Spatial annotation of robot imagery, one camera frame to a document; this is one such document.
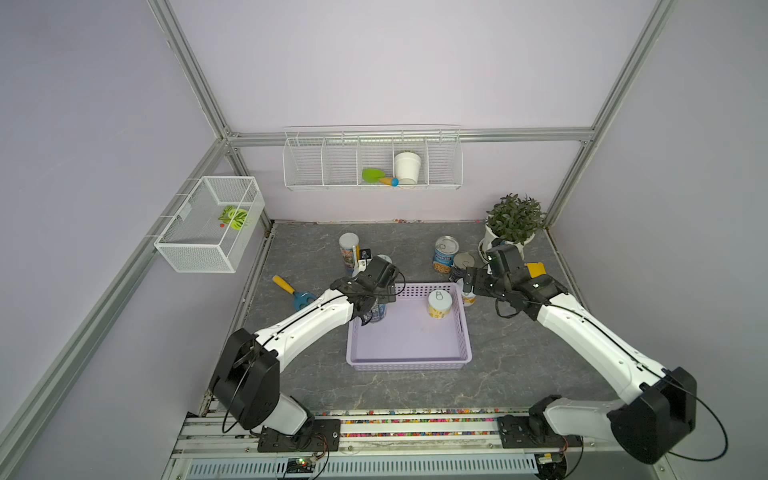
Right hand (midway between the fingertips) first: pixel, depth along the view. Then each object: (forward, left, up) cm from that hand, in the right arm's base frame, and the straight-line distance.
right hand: (477, 276), depth 82 cm
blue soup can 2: (+17, +6, -8) cm, 20 cm away
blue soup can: (-4, +28, -13) cm, 31 cm away
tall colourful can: (+18, +39, -6) cm, 43 cm away
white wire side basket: (+11, +74, +8) cm, 75 cm away
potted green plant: (+22, -16, 0) cm, 27 cm away
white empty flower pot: (+33, +19, +13) cm, 40 cm away
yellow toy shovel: (+15, -27, -18) cm, 36 cm away
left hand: (-1, +29, -5) cm, 29 cm away
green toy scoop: (+37, +30, +7) cm, 48 cm away
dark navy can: (+12, +1, -9) cm, 15 cm away
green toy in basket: (+13, +66, +10) cm, 68 cm away
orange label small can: (+1, 0, -15) cm, 15 cm away
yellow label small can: (-1, +9, -13) cm, 16 cm away
